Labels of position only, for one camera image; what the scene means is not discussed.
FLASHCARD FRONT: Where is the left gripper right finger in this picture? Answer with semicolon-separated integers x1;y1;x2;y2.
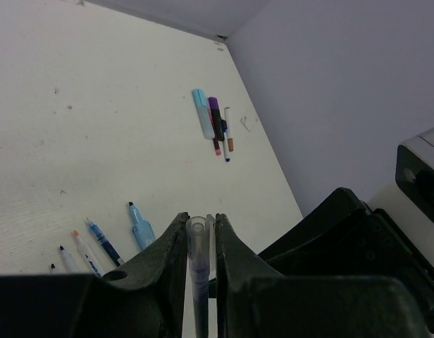
215;214;430;337

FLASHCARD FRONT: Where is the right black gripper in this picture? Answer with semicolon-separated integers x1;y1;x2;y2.
259;187;434;327

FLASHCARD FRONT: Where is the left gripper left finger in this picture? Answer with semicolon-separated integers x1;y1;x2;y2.
0;212;189;337

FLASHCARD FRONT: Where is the peach capped white marker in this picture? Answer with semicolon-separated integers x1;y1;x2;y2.
73;230;103;277

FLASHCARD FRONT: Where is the light blue correction tape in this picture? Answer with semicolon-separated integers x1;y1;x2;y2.
128;201;156;251

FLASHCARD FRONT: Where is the blue capped white marker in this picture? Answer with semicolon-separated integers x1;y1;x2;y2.
59;246;80;273

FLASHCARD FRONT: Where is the blue ink gel pen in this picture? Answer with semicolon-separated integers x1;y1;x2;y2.
86;218;125;267

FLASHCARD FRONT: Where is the purple ink gel pen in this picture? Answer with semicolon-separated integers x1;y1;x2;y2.
185;214;216;337

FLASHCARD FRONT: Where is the black capped white marker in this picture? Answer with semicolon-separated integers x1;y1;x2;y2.
50;263;58;274

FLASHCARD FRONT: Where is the pink ink gel pen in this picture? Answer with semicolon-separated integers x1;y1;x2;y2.
213;138;221;156

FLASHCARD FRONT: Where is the light blue highlighter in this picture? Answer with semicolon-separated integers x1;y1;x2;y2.
192;89;215;140

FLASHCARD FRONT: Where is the white slim pen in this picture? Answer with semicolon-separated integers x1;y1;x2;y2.
221;120;230;163

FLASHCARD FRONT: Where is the brown capped white marker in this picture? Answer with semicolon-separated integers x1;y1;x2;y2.
224;107;234;152

